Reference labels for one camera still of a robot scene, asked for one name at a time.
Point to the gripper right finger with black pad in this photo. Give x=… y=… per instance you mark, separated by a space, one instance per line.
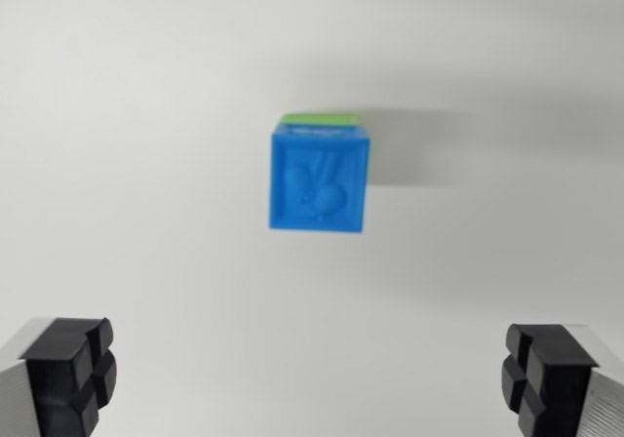
x=560 y=383

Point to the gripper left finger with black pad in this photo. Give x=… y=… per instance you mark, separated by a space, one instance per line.
x=53 y=383

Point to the green embossed soft cube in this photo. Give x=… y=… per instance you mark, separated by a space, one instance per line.
x=322 y=117

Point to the blue embossed soft cube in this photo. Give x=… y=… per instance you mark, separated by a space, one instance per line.
x=317 y=183

